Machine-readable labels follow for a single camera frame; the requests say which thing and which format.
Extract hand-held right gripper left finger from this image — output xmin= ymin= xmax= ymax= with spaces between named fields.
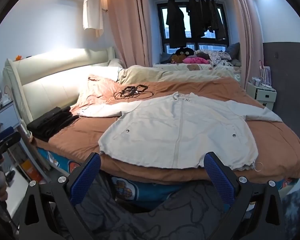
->
xmin=19 ymin=152 xmax=102 ymax=240

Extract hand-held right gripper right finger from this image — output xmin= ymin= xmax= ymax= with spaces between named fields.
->
xmin=203 ymin=151 xmax=285 ymax=240

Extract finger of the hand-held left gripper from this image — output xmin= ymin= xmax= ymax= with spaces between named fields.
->
xmin=0 ymin=127 xmax=14 ymax=141
xmin=1 ymin=131 xmax=22 ymax=153

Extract white jacket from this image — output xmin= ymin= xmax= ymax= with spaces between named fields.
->
xmin=77 ymin=92 xmax=283 ymax=172

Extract stack of black folded clothes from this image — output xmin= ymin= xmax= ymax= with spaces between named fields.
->
xmin=27 ymin=106 xmax=80 ymax=142

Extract row of dark hanging clothes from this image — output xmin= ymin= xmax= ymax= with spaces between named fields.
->
xmin=186 ymin=0 xmax=227 ymax=40

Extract blue drawer nightstand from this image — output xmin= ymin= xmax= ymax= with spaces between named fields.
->
xmin=0 ymin=100 xmax=22 ymax=135

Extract orange box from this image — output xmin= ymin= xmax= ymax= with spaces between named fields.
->
xmin=21 ymin=160 xmax=43 ymax=183

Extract orange duvet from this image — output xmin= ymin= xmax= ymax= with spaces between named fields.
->
xmin=36 ymin=74 xmax=300 ymax=184

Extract cream padded headboard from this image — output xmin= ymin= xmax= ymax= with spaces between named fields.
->
xmin=2 ymin=46 xmax=115 ymax=130

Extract white nightstand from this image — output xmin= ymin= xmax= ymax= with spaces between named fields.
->
xmin=246 ymin=81 xmax=277 ymax=110

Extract striped gift bag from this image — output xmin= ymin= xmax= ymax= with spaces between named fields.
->
xmin=258 ymin=60 xmax=272 ymax=87

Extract white pillow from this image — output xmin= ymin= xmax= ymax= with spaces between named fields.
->
xmin=91 ymin=58 xmax=124 ymax=70

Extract pink plush cloth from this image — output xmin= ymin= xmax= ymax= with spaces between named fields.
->
xmin=182 ymin=57 xmax=210 ymax=65

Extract beige blanket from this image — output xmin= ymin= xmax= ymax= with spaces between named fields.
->
xmin=117 ymin=65 xmax=242 ymax=84

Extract grey cushion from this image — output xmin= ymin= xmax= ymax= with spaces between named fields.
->
xmin=225 ymin=42 xmax=240 ymax=60

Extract dark brown plush toy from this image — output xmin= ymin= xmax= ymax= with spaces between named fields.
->
xmin=170 ymin=47 xmax=194 ymax=64

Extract pink curtain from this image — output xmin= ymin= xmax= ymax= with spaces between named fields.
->
xmin=106 ymin=0 xmax=153 ymax=68
xmin=229 ymin=0 xmax=264 ymax=83

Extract white hanging shirt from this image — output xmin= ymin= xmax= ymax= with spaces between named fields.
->
xmin=82 ymin=0 xmax=104 ymax=38

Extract dark framed window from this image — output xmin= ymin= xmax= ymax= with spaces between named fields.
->
xmin=155 ymin=1 xmax=228 ymax=54

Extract dark hanging coat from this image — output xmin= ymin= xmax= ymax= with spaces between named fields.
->
xmin=166 ymin=0 xmax=187 ymax=48

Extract tangled black cables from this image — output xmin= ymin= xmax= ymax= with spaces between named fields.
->
xmin=113 ymin=85 xmax=154 ymax=99

